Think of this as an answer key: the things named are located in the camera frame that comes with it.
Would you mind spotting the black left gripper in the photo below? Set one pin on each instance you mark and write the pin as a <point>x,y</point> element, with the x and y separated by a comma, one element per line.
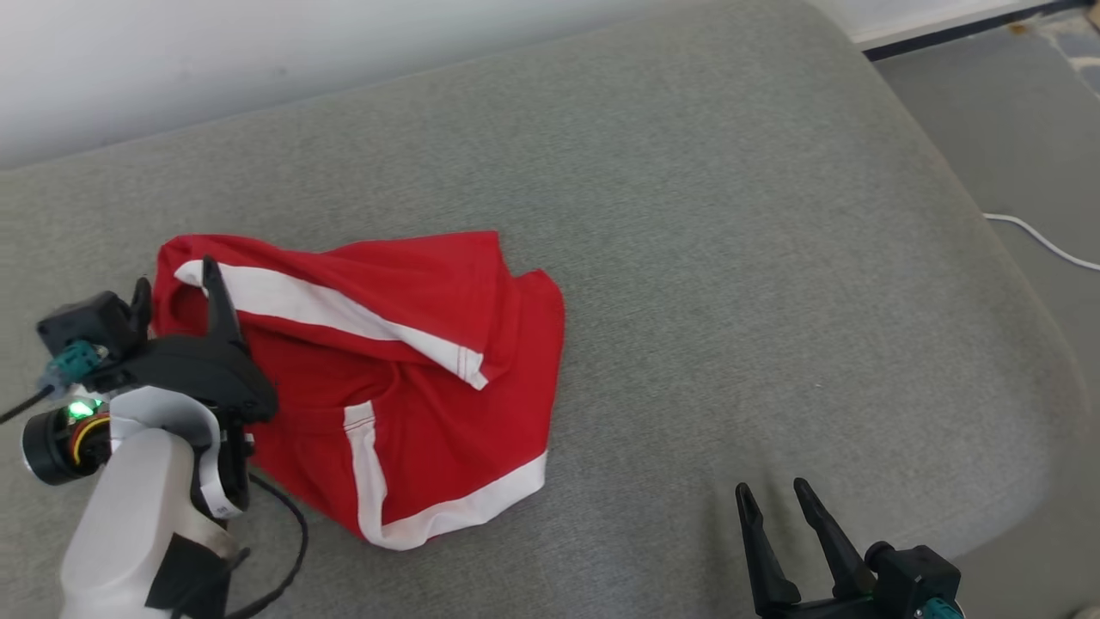
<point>198,370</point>

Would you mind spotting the grey fabric sofa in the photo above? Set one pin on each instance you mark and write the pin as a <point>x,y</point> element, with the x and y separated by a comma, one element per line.
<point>687,258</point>

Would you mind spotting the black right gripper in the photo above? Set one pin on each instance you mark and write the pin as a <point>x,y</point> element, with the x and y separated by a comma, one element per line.
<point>816,610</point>

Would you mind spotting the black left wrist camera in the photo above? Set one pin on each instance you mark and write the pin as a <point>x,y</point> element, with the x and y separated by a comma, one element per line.
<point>86,331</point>

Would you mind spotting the dark baseboard strip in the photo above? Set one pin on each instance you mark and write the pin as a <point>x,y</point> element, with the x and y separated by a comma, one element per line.
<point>962,30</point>

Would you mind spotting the red shorts with white trim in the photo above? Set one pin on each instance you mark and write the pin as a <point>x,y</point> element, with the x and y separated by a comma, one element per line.
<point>430,413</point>

